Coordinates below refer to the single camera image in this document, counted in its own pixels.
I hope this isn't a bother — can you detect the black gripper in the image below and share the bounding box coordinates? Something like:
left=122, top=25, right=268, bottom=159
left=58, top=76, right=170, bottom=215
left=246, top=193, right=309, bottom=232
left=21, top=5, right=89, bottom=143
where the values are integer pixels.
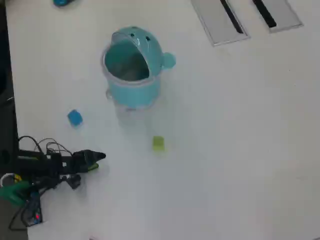
left=58, top=149, right=107, bottom=176

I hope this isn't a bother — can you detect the blue lego block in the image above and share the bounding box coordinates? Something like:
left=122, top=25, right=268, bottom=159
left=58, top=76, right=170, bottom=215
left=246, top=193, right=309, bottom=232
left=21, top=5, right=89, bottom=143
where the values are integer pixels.
left=66, top=109, right=84, bottom=130

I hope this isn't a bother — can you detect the green lego block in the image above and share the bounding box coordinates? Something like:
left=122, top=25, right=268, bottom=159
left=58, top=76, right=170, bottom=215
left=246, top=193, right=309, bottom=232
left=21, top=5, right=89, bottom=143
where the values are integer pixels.
left=152, top=136, right=166, bottom=153

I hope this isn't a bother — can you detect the teal whale-shaped bin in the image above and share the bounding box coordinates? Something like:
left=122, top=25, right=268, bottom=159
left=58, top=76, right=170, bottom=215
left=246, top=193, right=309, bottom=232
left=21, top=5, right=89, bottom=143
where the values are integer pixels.
left=100, top=24, right=177, bottom=130

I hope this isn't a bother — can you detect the blue circuit board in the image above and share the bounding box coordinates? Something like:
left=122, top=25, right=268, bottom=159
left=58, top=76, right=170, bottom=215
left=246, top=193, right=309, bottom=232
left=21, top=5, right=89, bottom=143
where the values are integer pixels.
left=23, top=192, right=43, bottom=226

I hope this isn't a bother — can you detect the green table clamp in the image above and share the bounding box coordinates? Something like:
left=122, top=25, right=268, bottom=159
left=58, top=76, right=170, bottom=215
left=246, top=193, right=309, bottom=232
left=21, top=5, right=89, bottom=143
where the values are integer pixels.
left=0, top=181, right=31, bottom=206

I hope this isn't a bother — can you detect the dark furniture beside table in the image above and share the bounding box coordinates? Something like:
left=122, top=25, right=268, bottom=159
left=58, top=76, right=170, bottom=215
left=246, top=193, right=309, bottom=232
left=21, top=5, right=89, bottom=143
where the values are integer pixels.
left=0, top=0, right=20, bottom=176

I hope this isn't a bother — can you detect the teal plastic object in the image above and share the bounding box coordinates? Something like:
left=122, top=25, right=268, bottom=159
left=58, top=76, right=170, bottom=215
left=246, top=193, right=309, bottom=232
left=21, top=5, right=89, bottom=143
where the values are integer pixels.
left=52, top=0, right=76, bottom=8

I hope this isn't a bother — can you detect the black wire bundle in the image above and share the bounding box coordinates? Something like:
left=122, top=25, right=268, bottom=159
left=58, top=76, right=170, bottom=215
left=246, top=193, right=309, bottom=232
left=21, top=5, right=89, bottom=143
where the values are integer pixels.
left=18, top=135, right=73, bottom=156

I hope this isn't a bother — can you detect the white cable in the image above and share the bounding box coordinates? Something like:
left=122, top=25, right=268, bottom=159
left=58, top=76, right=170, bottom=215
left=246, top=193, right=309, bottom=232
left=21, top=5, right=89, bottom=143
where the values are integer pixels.
left=0, top=173, right=16, bottom=187

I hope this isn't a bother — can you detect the silver cable grommet panel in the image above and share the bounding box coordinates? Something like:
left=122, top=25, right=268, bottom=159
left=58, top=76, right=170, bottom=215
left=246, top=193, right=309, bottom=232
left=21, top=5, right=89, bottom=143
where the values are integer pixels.
left=248, top=0, right=304, bottom=34
left=190, top=0, right=251, bottom=47

